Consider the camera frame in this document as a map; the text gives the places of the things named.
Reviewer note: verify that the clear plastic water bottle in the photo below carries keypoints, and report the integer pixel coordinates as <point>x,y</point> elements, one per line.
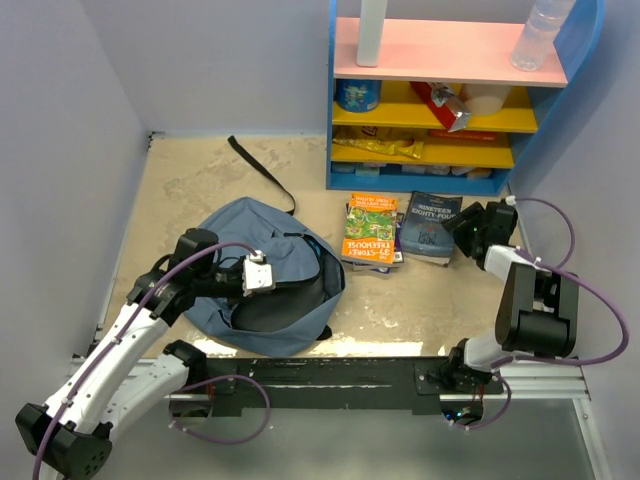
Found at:
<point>542,27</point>

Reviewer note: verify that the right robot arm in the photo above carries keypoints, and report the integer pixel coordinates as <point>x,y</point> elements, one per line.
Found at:
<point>537,313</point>

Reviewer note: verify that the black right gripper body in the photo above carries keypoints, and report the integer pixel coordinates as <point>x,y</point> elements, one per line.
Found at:
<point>470,229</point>

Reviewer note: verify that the blue bottom book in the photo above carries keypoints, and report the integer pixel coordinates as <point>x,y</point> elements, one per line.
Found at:
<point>358,266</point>

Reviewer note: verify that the blue snack can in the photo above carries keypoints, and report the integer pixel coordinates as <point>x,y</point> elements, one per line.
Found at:
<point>358,95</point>

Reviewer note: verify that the yellow chips bag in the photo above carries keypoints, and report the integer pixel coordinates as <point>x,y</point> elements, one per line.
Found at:
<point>387,141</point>

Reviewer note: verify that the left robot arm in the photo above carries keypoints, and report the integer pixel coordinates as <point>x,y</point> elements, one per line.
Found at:
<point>72,433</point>

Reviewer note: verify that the aluminium rail frame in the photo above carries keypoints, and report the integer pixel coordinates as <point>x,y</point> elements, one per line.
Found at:
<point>520,380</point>

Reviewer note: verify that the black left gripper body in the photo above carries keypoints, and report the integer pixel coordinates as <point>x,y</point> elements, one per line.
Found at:
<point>222,282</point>

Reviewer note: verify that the white round container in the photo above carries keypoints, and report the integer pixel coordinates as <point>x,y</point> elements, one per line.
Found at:
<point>484,99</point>

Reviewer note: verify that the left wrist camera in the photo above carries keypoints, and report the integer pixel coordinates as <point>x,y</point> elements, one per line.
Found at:
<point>257,276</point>

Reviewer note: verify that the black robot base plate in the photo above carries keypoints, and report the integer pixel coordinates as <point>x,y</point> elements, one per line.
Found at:
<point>413,384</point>

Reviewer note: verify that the red flat box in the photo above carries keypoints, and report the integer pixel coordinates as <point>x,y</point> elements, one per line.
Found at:
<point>464,135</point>

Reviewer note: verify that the orange treehouse book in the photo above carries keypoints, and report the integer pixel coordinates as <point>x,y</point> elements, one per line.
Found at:
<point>370,230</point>

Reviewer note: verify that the red silver snack box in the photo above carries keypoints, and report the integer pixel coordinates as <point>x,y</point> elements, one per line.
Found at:
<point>443,103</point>

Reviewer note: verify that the purple book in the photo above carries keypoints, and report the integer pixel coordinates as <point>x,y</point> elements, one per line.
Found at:
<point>398,258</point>

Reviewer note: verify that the white tall bottle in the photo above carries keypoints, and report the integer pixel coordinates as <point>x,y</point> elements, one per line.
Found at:
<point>371,24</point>

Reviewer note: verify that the blue fabric backpack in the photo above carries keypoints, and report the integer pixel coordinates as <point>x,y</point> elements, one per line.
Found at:
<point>309,278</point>

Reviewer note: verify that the blue wooden shelf unit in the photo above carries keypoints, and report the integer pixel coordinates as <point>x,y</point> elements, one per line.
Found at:
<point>455,53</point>

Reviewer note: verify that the dark blue book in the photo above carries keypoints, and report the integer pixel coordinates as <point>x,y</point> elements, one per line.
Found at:
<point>422,236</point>

